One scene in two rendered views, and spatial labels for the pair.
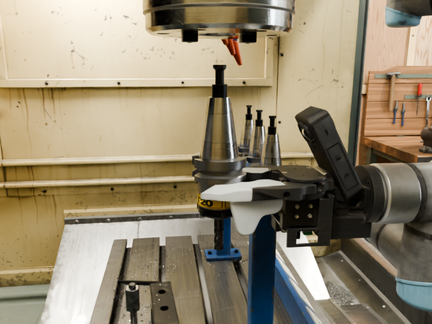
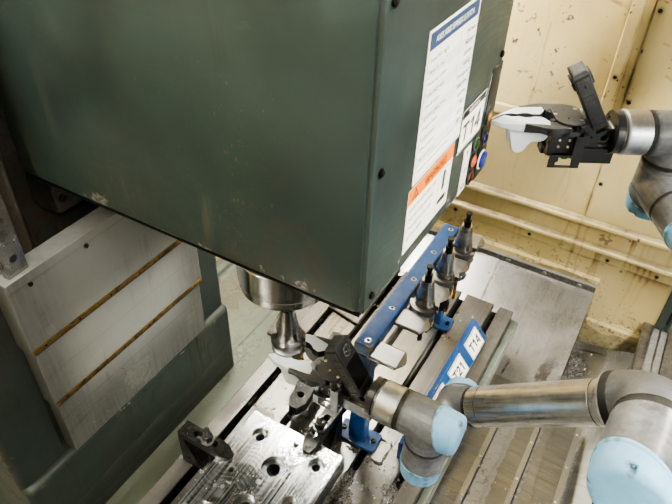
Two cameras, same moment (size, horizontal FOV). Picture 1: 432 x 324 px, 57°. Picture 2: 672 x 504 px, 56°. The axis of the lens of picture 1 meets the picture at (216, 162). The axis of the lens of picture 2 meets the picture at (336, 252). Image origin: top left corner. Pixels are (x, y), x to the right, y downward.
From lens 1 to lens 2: 0.92 m
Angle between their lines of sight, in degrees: 41
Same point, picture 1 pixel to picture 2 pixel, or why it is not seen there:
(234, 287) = (410, 359)
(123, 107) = not seen: hidden behind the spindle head
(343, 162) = (346, 378)
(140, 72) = not seen: hidden behind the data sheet
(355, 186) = (355, 393)
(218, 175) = (278, 349)
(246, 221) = (289, 378)
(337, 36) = not seen: outside the picture
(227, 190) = (278, 361)
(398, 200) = (376, 415)
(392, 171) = (383, 397)
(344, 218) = (353, 404)
